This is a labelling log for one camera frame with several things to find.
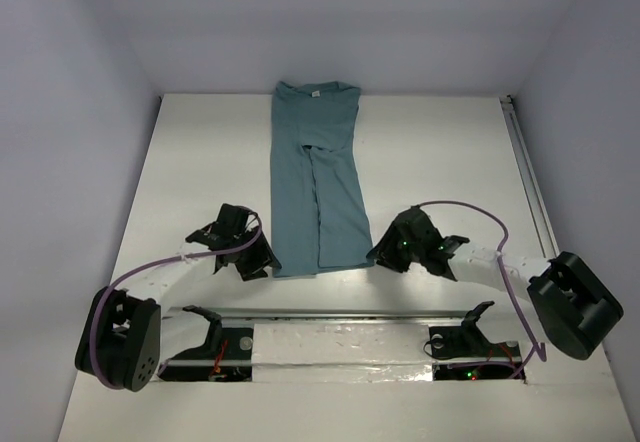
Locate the teal t-shirt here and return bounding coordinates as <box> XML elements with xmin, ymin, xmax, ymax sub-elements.
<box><xmin>270</xmin><ymin>81</ymin><xmax>373</xmax><ymax>277</ymax></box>

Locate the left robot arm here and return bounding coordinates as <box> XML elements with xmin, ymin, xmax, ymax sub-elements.
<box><xmin>74</xmin><ymin>204</ymin><xmax>281</xmax><ymax>392</ymax></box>

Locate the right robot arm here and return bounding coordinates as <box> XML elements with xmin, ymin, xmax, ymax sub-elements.
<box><xmin>367</xmin><ymin>201</ymin><xmax>624</xmax><ymax>360</ymax></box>

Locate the white foil-taped centre block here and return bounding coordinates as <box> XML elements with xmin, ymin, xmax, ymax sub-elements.
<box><xmin>251</xmin><ymin>322</ymin><xmax>433</xmax><ymax>383</ymax></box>

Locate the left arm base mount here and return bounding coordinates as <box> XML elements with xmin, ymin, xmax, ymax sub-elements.
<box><xmin>156</xmin><ymin>306</ymin><xmax>254</xmax><ymax>383</ymax></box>

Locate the aluminium front rail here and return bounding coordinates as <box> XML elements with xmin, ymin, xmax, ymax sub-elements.
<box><xmin>164</xmin><ymin>304</ymin><xmax>476</xmax><ymax>321</ymax></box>

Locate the aluminium rail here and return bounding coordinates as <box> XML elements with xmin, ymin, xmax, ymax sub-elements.
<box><xmin>499</xmin><ymin>95</ymin><xmax>559</xmax><ymax>258</ymax></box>
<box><xmin>164</xmin><ymin>304</ymin><xmax>476</xmax><ymax>321</ymax></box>

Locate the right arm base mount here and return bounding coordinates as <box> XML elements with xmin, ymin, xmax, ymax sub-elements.
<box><xmin>422</xmin><ymin>301</ymin><xmax>525</xmax><ymax>382</ymax></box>

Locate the aluminium right side rail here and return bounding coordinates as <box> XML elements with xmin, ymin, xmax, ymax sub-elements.
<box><xmin>499</xmin><ymin>95</ymin><xmax>559</xmax><ymax>258</ymax></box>

